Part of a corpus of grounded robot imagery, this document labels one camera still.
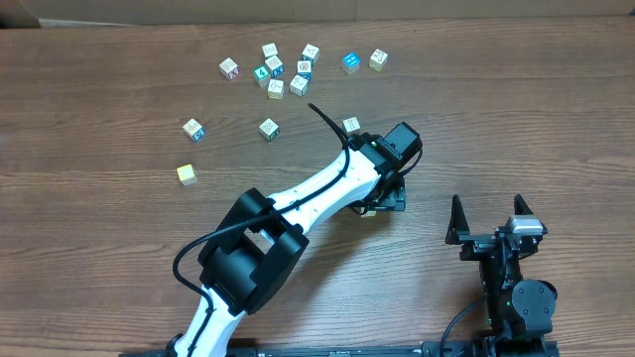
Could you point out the wooden block top middle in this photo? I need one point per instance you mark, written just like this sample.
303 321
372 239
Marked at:
310 53

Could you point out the wooden tower base block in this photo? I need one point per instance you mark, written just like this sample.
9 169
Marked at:
369 213

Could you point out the wooden block far right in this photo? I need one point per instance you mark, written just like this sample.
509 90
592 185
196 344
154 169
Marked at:
378 59

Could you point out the wooden block red side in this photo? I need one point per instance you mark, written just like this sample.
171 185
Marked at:
229 68

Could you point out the cardboard strip at back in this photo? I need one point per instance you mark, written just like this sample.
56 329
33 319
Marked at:
30 13

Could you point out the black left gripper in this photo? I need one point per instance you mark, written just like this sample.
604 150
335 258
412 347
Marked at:
394 194

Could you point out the wooden block yellow edge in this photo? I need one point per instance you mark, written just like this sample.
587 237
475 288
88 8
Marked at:
276 89

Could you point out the wooden block black edge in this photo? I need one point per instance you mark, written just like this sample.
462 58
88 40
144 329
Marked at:
299 85

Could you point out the yellow letter C block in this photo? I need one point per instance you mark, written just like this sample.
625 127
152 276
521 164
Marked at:
187 174

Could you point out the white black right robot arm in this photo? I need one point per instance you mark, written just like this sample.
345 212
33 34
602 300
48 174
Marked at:
519 310

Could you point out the wooden block blue side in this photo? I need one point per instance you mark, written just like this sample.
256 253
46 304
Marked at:
275 65

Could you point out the blue top block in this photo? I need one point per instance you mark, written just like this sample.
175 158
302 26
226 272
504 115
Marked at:
350 63

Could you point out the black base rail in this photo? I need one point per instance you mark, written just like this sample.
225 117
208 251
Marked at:
426 349

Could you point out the wooden block blue middle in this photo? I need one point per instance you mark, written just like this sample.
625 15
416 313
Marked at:
304 69

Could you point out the wooden block table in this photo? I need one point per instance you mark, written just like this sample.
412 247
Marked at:
351 126

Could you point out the wooden block green side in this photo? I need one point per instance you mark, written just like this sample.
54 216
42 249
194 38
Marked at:
269 129

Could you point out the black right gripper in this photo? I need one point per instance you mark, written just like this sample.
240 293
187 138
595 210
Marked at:
477 245

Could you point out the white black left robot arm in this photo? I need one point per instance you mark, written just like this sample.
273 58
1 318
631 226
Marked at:
250 255

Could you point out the green number four block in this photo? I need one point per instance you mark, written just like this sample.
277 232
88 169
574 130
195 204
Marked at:
262 75

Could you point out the wooden block blue corner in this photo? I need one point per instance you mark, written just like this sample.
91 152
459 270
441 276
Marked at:
194 130

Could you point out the wooden block top left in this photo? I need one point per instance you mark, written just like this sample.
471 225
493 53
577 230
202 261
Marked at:
269 50

